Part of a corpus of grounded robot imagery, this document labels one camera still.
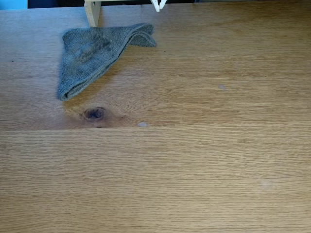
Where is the grey microfibre cloth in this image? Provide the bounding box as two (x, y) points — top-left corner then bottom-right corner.
(57, 23), (157, 102)

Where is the light wooden stand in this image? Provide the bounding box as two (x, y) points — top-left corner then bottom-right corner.
(84, 0), (156, 28)

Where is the dark background object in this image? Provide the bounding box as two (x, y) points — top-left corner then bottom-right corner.
(27, 0), (85, 9)

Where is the light blue background object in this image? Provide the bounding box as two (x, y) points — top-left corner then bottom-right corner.
(0, 0), (28, 10)

